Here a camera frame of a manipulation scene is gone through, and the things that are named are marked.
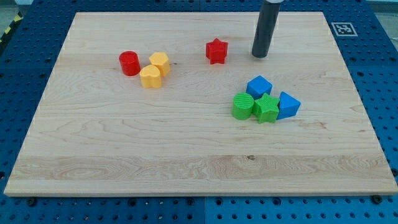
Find red star block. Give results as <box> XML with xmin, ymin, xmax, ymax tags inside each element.
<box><xmin>205</xmin><ymin>38</ymin><xmax>228</xmax><ymax>65</ymax></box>

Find yellow hexagon block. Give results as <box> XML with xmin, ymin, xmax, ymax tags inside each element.
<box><xmin>149</xmin><ymin>52</ymin><xmax>170</xmax><ymax>77</ymax></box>

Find green star block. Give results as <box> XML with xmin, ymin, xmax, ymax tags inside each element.
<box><xmin>252</xmin><ymin>93</ymin><xmax>280</xmax><ymax>124</ymax></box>

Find green cylinder block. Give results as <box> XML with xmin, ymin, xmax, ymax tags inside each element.
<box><xmin>231</xmin><ymin>93</ymin><xmax>254</xmax><ymax>120</ymax></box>

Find yellow heart block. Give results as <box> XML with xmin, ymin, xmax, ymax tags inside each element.
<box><xmin>139</xmin><ymin>65</ymin><xmax>162</xmax><ymax>88</ymax></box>

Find wooden board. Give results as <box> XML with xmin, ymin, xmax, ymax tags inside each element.
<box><xmin>4</xmin><ymin>12</ymin><xmax>397</xmax><ymax>197</ymax></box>

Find blue cube block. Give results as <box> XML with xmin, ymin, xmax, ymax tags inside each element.
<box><xmin>246</xmin><ymin>75</ymin><xmax>273</xmax><ymax>100</ymax></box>

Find red cylinder block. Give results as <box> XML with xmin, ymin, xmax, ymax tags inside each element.
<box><xmin>119</xmin><ymin>51</ymin><xmax>141</xmax><ymax>76</ymax></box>

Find blue triangle block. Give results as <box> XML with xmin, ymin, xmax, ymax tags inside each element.
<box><xmin>277</xmin><ymin>91</ymin><xmax>301</xmax><ymax>120</ymax></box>

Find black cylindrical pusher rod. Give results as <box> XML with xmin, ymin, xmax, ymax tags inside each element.
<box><xmin>251</xmin><ymin>0</ymin><xmax>283</xmax><ymax>58</ymax></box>

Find white fiducial marker tag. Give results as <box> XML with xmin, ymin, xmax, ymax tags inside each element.
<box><xmin>331</xmin><ymin>22</ymin><xmax>358</xmax><ymax>37</ymax></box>

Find black screw bolt left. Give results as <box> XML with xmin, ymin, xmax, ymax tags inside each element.
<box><xmin>26</xmin><ymin>197</ymin><xmax>37</xmax><ymax>207</ymax></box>

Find black screw bolt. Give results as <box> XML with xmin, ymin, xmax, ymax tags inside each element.
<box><xmin>26</xmin><ymin>197</ymin><xmax>37</xmax><ymax>207</ymax></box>
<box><xmin>371</xmin><ymin>195</ymin><xmax>383</xmax><ymax>205</ymax></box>

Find black screw bolt right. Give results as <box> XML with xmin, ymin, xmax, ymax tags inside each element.
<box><xmin>371</xmin><ymin>195</ymin><xmax>383</xmax><ymax>205</ymax></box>

